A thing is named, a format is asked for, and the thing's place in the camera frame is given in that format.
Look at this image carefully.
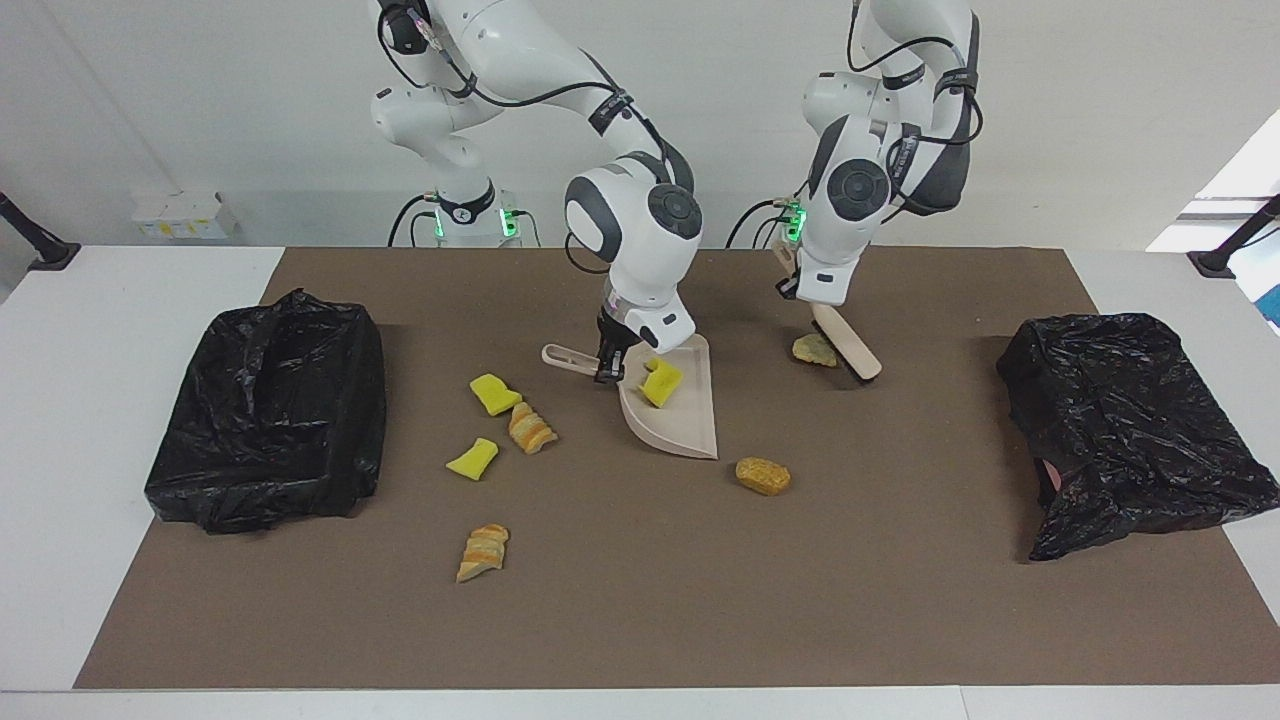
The yellow sponge piece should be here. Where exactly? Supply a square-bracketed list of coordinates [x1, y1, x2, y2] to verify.
[640, 357, 685, 409]
[469, 373, 523, 417]
[445, 437, 500, 483]

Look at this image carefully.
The beige hand brush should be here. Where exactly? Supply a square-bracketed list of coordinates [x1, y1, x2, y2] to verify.
[772, 240, 884, 382]

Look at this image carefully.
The beige plastic dustpan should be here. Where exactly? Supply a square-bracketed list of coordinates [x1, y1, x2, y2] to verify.
[541, 333, 720, 462]

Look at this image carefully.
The striped croissant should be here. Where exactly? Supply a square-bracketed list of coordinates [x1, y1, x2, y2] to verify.
[507, 401, 559, 456]
[456, 523, 510, 584]

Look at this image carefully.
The brown bread roll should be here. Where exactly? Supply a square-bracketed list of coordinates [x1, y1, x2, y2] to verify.
[735, 457, 792, 497]

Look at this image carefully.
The black bag-lined trash bin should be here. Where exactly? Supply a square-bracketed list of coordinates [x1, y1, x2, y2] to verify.
[145, 288, 388, 536]
[996, 313, 1280, 563]

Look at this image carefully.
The brown table mat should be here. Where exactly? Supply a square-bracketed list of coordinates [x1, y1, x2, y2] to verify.
[73, 247, 1280, 691]

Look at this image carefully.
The black stand pole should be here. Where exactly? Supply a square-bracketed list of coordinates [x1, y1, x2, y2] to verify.
[1187, 193, 1280, 279]
[0, 192, 81, 273]

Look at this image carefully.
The white power strip box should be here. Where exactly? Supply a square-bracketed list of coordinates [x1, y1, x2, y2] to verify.
[132, 190, 241, 241]

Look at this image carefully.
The black base cable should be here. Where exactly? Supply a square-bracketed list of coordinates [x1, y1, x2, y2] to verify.
[725, 197, 801, 249]
[388, 193, 443, 248]

